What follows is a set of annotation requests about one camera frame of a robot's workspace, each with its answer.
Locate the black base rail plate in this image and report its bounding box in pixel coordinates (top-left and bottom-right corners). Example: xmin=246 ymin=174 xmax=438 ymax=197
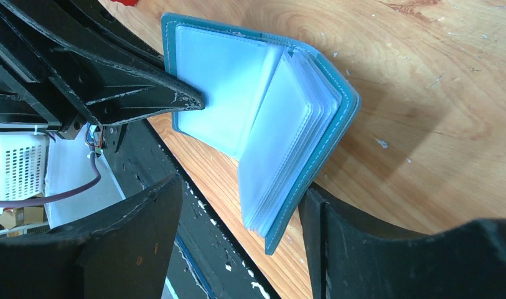
xmin=103 ymin=120 xmax=279 ymax=298

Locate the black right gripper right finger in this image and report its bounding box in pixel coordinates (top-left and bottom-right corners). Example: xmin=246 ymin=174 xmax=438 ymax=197
xmin=299 ymin=187 xmax=506 ymax=298

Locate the red flat toy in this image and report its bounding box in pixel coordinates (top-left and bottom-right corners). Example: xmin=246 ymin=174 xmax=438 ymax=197
xmin=111 ymin=0 xmax=139 ymax=7

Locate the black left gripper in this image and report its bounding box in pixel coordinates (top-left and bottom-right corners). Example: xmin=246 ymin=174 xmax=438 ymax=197
xmin=0 ymin=1 xmax=205 ymax=140

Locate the white perforated plastic basket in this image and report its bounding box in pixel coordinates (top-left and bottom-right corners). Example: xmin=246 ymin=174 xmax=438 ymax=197
xmin=0 ymin=135 xmax=49 ymax=201

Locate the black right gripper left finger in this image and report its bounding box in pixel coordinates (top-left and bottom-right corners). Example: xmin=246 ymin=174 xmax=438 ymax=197
xmin=0 ymin=175 xmax=182 ymax=298

